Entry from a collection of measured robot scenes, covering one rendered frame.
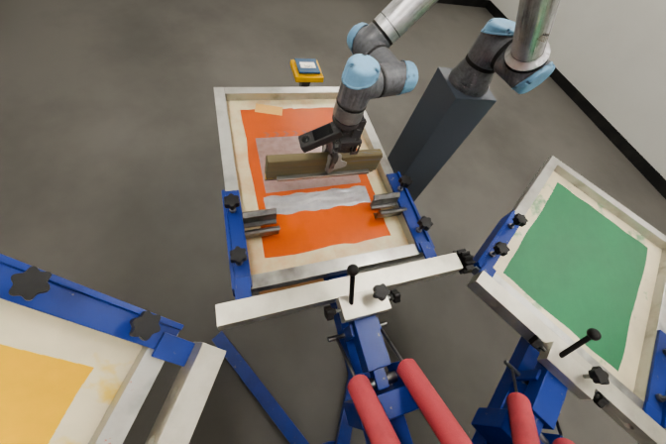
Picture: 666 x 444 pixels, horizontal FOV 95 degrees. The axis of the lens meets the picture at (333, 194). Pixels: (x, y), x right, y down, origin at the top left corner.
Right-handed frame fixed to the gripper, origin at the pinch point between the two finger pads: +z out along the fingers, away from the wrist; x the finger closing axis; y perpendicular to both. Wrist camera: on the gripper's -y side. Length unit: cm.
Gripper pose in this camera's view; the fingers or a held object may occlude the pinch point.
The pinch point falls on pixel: (324, 165)
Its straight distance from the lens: 93.5
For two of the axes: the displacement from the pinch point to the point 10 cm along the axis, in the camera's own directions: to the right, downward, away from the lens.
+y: 9.4, -1.2, 3.1
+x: -2.6, -8.4, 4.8
